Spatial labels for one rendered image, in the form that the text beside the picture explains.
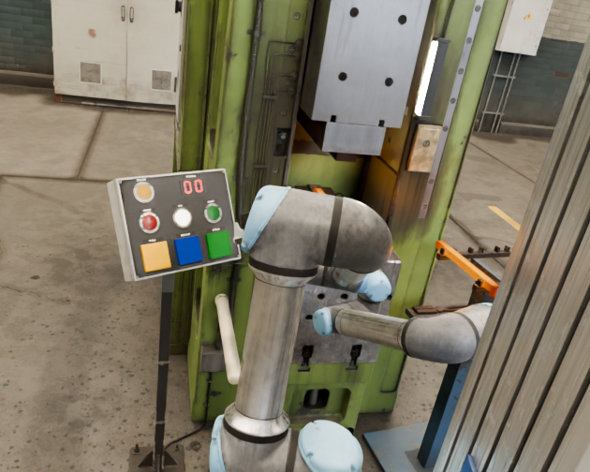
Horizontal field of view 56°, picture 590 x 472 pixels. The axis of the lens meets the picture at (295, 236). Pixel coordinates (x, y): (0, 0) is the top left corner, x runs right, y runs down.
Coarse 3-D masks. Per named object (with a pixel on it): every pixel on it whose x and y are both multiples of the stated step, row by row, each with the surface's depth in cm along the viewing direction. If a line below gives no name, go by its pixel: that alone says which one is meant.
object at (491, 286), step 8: (440, 248) 195; (448, 248) 192; (448, 256) 191; (456, 256) 188; (464, 264) 183; (472, 264) 183; (472, 272) 180; (480, 272) 179; (488, 280) 174; (488, 288) 173; (496, 288) 170
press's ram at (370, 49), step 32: (320, 0) 163; (352, 0) 155; (384, 0) 157; (416, 0) 159; (320, 32) 162; (352, 32) 159; (384, 32) 161; (416, 32) 163; (320, 64) 162; (352, 64) 163; (384, 64) 165; (320, 96) 166; (352, 96) 168; (384, 96) 170
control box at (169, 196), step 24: (120, 192) 147; (168, 192) 155; (192, 192) 160; (216, 192) 165; (120, 216) 149; (168, 216) 155; (192, 216) 159; (120, 240) 152; (144, 240) 150; (168, 240) 154; (192, 264) 158
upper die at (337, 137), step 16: (304, 112) 195; (304, 128) 194; (320, 128) 176; (336, 128) 172; (352, 128) 173; (368, 128) 174; (384, 128) 175; (320, 144) 175; (336, 144) 174; (352, 144) 175; (368, 144) 176
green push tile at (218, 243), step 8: (216, 232) 163; (224, 232) 164; (208, 240) 161; (216, 240) 162; (224, 240) 164; (208, 248) 161; (216, 248) 162; (224, 248) 164; (216, 256) 162; (224, 256) 164
